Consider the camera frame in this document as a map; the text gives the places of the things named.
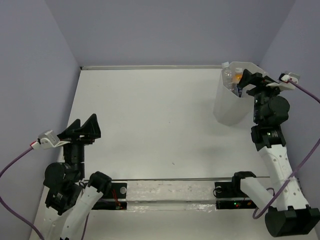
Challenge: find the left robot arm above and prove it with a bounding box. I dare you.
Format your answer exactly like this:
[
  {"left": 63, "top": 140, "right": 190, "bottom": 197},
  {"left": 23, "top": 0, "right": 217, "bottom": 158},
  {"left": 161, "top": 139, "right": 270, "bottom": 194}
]
[{"left": 38, "top": 113, "right": 112, "bottom": 240}]

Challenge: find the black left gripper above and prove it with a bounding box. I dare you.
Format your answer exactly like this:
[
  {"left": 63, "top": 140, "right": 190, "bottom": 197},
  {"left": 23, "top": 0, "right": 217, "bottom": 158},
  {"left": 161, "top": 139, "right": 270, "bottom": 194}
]
[{"left": 57, "top": 111, "right": 102, "bottom": 178}]

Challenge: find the white translucent bin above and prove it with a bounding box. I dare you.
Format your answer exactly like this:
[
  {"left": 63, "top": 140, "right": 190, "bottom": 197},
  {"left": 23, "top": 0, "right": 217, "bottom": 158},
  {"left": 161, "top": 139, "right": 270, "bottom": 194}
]
[{"left": 213, "top": 61, "right": 268, "bottom": 126}]

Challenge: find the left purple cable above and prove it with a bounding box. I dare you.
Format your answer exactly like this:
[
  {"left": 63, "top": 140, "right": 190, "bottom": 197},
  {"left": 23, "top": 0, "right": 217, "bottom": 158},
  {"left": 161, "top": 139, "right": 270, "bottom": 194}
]
[{"left": 0, "top": 143, "right": 46, "bottom": 240}]

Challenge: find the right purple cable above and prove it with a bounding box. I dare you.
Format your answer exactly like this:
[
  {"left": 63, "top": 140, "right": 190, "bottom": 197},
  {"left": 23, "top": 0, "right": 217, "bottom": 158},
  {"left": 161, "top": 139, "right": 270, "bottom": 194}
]
[{"left": 252, "top": 78, "right": 320, "bottom": 220}]

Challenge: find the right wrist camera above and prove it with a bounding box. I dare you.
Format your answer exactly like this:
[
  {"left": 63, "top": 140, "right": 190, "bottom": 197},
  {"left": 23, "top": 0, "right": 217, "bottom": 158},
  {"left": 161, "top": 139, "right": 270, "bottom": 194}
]
[{"left": 266, "top": 71, "right": 300, "bottom": 91}]

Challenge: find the purple cable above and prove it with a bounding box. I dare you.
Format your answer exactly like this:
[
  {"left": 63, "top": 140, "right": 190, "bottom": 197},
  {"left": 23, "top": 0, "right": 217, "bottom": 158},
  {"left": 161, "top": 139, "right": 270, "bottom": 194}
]
[
  {"left": 252, "top": 78, "right": 320, "bottom": 220},
  {"left": 0, "top": 143, "right": 46, "bottom": 240}
]

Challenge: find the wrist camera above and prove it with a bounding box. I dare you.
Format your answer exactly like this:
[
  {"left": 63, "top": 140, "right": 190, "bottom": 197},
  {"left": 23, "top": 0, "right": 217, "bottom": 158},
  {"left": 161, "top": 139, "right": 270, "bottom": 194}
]
[
  {"left": 34, "top": 130, "right": 70, "bottom": 150},
  {"left": 266, "top": 71, "right": 300, "bottom": 91}
]

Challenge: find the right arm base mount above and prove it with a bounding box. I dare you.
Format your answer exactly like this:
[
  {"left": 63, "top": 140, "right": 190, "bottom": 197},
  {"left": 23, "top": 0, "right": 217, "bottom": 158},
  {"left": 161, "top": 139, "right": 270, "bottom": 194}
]
[{"left": 212, "top": 171, "right": 264, "bottom": 210}]

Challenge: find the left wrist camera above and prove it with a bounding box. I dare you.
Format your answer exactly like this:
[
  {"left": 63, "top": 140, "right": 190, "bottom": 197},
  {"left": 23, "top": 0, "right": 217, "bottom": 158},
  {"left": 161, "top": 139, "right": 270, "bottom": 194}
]
[{"left": 34, "top": 130, "right": 70, "bottom": 150}]

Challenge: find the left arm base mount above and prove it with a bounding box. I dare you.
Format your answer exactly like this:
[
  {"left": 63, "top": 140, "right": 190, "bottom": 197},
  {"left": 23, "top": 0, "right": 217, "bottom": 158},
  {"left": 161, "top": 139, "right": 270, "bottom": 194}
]
[{"left": 92, "top": 181, "right": 128, "bottom": 211}]

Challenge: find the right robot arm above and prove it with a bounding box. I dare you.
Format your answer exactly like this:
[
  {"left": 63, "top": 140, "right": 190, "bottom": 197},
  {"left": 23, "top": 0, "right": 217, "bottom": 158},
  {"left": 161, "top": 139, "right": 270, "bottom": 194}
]
[{"left": 230, "top": 69, "right": 320, "bottom": 238}]

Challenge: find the clear bottle white cap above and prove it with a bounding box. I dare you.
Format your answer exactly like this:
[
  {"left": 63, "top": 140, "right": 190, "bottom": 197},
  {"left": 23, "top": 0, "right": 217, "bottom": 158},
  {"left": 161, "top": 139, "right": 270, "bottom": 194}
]
[{"left": 221, "top": 61, "right": 235, "bottom": 92}]

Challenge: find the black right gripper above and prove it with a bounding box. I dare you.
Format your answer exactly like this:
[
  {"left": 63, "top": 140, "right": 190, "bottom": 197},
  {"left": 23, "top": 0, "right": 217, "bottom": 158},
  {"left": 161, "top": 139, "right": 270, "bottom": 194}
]
[{"left": 237, "top": 68, "right": 286, "bottom": 124}]

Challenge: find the orange juice bottle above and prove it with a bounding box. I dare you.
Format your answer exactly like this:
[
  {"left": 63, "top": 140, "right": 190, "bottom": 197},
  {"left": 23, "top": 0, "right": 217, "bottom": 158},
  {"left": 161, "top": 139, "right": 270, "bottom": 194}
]
[{"left": 232, "top": 67, "right": 243, "bottom": 98}]

